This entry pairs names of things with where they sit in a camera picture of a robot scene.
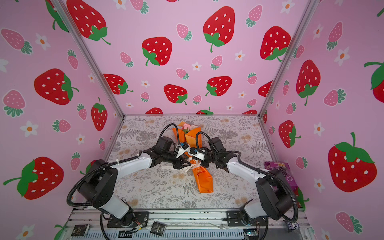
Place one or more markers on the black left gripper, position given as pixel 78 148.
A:
pixel 179 164

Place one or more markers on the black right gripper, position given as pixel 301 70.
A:
pixel 204 164

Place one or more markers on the orange wrapping paper sheet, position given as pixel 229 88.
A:
pixel 203 178

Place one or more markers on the white ribbon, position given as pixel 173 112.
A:
pixel 193 165

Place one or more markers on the pink fake rose stem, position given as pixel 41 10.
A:
pixel 187 128

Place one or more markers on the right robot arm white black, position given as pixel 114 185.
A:
pixel 276 198

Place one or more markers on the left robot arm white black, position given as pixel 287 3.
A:
pixel 97 187

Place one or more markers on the floral patterned table mat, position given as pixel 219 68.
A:
pixel 163 187

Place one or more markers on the purple snack bag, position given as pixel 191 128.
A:
pixel 284 168

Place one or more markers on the black square tag middle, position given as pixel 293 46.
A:
pixel 158 229

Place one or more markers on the black square tag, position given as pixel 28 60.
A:
pixel 80 230
pixel 158 229

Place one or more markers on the black square tag left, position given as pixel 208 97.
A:
pixel 80 230

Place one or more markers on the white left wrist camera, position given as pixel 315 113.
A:
pixel 183 148

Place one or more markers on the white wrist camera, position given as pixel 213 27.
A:
pixel 183 148
pixel 201 154

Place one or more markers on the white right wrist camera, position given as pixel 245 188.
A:
pixel 201 154

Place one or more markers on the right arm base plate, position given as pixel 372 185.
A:
pixel 237 218

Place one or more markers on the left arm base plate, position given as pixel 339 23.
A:
pixel 130 220

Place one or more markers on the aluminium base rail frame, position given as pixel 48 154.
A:
pixel 185 224

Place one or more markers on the right aluminium corner post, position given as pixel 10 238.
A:
pixel 296 38

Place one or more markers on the aluminium corner post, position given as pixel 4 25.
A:
pixel 296 38
pixel 78 38

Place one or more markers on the left aluminium corner post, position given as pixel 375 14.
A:
pixel 78 38

